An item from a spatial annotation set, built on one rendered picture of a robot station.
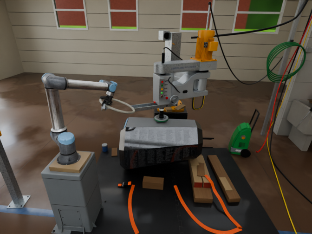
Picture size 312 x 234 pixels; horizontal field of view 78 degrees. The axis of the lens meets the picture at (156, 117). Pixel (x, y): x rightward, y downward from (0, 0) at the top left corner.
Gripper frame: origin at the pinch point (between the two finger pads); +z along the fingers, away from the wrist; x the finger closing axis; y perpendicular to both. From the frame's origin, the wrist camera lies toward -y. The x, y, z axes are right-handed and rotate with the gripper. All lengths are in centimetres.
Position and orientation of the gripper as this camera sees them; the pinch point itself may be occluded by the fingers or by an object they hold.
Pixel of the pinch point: (103, 109)
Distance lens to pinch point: 249.1
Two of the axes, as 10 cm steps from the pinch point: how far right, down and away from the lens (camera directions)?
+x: 5.1, -0.3, 8.6
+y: 7.8, 4.5, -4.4
